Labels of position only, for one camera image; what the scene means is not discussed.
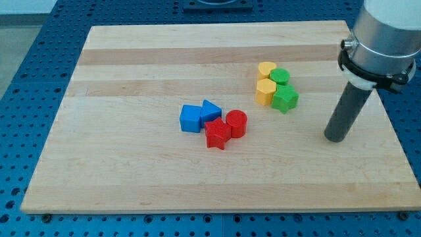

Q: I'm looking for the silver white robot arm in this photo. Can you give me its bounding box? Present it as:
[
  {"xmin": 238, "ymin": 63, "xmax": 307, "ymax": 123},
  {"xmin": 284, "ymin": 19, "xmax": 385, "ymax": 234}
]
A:
[{"xmin": 338, "ymin": 0, "xmax": 420, "ymax": 93}]

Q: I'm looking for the red star block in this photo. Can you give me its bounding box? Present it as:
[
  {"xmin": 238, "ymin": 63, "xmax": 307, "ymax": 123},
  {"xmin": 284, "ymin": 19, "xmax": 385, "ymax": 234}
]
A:
[{"xmin": 205, "ymin": 117, "xmax": 231, "ymax": 150}]

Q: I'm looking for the green star block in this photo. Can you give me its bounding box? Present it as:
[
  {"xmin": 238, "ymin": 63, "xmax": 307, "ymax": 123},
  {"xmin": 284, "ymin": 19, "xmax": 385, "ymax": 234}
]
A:
[{"xmin": 271, "ymin": 85, "xmax": 299, "ymax": 114}]

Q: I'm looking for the green circle block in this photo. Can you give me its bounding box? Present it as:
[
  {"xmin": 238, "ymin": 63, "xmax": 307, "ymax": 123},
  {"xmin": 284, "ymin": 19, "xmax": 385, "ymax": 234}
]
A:
[{"xmin": 269, "ymin": 68, "xmax": 290, "ymax": 86}]

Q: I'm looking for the blue triangle block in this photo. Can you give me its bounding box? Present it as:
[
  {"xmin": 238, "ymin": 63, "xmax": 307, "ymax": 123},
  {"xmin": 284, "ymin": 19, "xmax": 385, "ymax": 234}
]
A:
[{"xmin": 200, "ymin": 100, "xmax": 222, "ymax": 128}]

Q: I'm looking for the blue cube block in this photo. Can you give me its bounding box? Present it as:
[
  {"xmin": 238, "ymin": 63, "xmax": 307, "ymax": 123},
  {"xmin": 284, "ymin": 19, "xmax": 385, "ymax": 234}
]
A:
[{"xmin": 180, "ymin": 105, "xmax": 201, "ymax": 133}]

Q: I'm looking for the red cylinder block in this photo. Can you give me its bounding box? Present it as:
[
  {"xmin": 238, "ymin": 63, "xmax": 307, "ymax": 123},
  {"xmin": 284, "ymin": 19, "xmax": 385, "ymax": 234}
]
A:
[{"xmin": 226, "ymin": 110, "xmax": 247, "ymax": 138}]

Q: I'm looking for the yellow hexagon block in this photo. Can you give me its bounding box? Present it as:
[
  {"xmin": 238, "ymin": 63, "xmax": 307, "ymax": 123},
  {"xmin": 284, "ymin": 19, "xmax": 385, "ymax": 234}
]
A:
[{"xmin": 255, "ymin": 78, "xmax": 277, "ymax": 106}]

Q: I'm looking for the light wooden board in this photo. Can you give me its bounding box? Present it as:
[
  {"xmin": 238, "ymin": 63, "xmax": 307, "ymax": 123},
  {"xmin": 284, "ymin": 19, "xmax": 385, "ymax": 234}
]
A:
[{"xmin": 21, "ymin": 21, "xmax": 420, "ymax": 214}]

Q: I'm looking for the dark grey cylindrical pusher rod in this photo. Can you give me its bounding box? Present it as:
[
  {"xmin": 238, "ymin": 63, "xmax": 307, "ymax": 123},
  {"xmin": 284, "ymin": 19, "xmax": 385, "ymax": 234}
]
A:
[{"xmin": 324, "ymin": 82, "xmax": 372, "ymax": 142}]

